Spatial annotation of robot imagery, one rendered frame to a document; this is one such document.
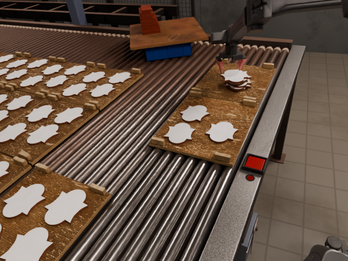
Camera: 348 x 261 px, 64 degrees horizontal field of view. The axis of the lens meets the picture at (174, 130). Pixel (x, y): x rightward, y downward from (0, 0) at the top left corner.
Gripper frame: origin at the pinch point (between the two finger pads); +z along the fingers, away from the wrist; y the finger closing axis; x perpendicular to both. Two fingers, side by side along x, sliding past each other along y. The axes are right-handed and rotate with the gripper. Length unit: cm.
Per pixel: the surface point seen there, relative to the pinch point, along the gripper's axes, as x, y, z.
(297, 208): 22, -45, 101
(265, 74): -3.5, -21.4, 7.5
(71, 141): 24, 80, 10
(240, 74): 4.8, -3.5, 0.6
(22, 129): 13, 103, 7
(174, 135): 37, 36, 6
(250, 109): 26.7, -0.7, 7.1
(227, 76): 5.3, 3.2, 0.6
